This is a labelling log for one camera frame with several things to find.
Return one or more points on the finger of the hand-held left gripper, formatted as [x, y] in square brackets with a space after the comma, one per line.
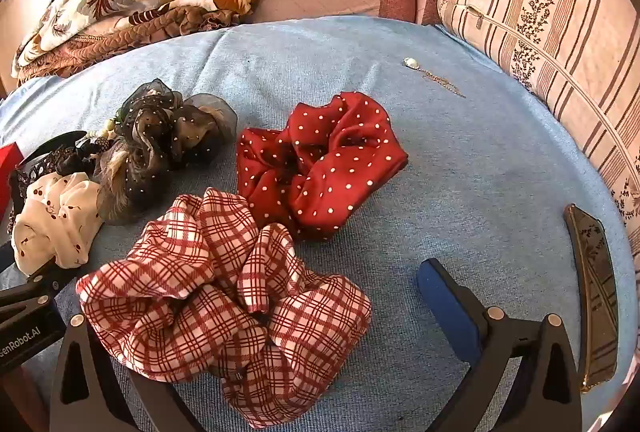
[30, 284]

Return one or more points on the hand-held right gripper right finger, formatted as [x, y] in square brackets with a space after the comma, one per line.
[445, 307]

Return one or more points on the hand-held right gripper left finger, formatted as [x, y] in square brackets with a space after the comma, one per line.
[102, 387]

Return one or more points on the white cherry print scrunchie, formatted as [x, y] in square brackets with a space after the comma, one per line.
[55, 217]

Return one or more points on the red tray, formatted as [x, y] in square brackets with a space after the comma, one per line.
[9, 182]

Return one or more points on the leopard print lace hairband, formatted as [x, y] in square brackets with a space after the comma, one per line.
[60, 162]

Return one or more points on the red plaid scrunchie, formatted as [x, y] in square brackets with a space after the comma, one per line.
[210, 312]

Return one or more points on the red polka dot scrunchie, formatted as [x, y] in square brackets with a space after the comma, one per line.
[325, 162]

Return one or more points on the dark sheer dotted scrunchie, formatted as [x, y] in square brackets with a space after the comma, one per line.
[160, 132]

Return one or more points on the light blue cloth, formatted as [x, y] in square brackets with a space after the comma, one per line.
[475, 172]

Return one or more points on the brown glossy hair clip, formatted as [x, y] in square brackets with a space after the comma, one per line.
[595, 292]

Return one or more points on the brown ruffled blanket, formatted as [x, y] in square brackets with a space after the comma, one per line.
[125, 40]

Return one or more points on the striped floral pillow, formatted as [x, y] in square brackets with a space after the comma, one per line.
[540, 12]

